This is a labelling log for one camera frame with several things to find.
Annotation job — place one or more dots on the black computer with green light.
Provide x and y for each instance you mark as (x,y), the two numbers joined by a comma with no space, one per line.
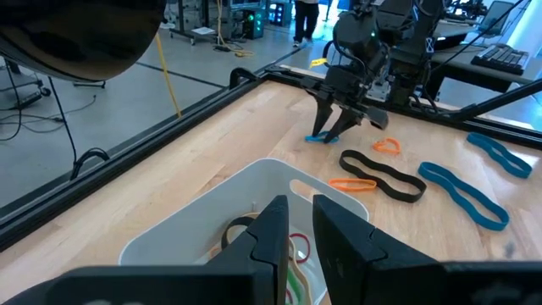
(253,23)

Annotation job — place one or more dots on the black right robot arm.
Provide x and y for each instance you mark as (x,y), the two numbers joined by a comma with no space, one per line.
(406,25)

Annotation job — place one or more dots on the orange rubber band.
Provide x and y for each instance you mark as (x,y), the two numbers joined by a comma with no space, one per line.
(331,184)
(375,146)

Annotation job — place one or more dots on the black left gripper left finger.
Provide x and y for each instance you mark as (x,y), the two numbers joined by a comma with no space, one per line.
(267,241)

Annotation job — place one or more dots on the small light blue rubber band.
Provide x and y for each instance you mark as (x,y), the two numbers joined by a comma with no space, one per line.
(313,139)

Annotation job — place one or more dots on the black keyboard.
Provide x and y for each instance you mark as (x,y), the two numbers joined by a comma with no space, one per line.
(499,59)

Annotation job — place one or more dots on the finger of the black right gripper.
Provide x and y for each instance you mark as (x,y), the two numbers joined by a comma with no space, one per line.
(344,123)
(322,114)

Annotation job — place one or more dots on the grey equipment cart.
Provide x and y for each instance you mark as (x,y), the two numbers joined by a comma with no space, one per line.
(25,95)

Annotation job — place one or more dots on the person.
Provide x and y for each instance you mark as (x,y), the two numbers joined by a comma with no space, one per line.
(305,17)

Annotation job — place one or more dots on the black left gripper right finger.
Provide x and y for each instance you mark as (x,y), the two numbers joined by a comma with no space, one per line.
(347,245)

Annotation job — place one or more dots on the thin red rubber band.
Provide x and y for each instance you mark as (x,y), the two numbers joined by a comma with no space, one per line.
(308,249)

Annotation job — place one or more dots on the white plastic bin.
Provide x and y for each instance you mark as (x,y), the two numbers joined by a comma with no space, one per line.
(190,229)

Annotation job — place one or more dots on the green rubber band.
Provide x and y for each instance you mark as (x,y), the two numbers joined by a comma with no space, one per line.
(295,288)

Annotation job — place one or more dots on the black diagonal stand bar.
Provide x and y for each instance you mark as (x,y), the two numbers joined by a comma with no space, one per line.
(499,99)

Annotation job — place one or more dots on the black aluminium table frame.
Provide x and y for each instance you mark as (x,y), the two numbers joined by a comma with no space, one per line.
(127,152)

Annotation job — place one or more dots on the yellow tag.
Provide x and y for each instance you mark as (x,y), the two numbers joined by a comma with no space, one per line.
(318,63)

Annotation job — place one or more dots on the black rubber band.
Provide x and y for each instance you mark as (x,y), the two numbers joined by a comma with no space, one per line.
(232,221)
(422,189)

